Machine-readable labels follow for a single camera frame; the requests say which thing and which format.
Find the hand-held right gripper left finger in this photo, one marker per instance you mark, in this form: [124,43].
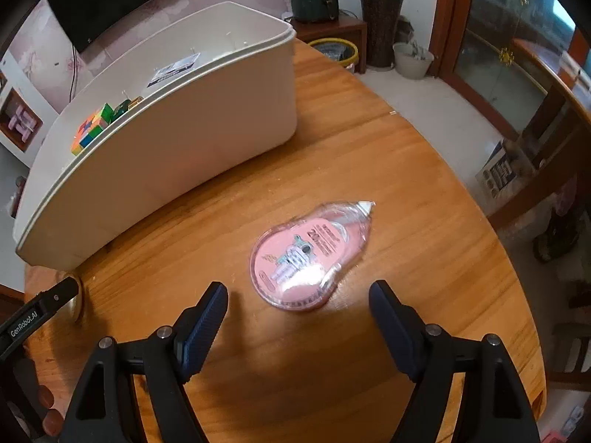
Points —
[203,327]

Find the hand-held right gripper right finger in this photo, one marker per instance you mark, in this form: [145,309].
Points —
[392,327]

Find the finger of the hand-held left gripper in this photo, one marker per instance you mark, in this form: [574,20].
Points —
[60,293]

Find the pink correction tape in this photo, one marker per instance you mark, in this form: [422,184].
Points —
[307,258]

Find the white storage bin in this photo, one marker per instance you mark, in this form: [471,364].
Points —
[184,138]

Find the person's left hand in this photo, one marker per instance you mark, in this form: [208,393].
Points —
[51,413]

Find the colourful puzzle cube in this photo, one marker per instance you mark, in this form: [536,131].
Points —
[92,129]

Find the pink bottles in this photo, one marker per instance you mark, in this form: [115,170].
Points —
[22,123]

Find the printed cardboard box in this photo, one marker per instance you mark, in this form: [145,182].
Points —
[501,170]

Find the printed label sticker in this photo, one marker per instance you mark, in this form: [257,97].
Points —
[174,70]

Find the white bucket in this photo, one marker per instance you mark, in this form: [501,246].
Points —
[411,62]

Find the wooden glass cabinet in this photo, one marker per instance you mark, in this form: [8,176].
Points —
[508,78]

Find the yellow-rimmed bin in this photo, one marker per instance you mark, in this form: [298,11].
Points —
[334,53]

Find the black television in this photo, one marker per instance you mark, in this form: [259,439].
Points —
[115,4]

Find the wooden side table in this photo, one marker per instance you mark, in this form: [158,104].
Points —
[341,32]

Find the dark wicker basket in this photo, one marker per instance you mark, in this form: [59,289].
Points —
[381,27]

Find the white wall shelf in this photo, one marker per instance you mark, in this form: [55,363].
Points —
[18,115]

